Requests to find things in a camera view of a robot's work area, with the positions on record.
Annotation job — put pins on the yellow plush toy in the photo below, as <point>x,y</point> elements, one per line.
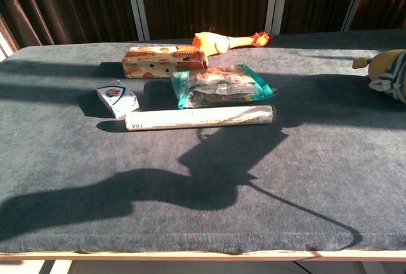
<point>387,64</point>

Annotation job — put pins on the white paper roll tube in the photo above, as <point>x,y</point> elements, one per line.
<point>196,118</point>

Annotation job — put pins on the teal edged snack bag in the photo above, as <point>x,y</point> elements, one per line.
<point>219,87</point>

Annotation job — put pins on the orange white biscuit box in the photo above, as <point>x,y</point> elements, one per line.
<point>158,61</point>

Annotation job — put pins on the yellow rubber chicken toy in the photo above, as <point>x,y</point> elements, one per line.
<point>219,45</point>

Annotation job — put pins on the small blue white box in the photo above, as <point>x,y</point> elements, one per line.
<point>119,99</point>

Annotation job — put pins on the blue grey table cloth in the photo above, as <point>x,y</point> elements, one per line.
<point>95,160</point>

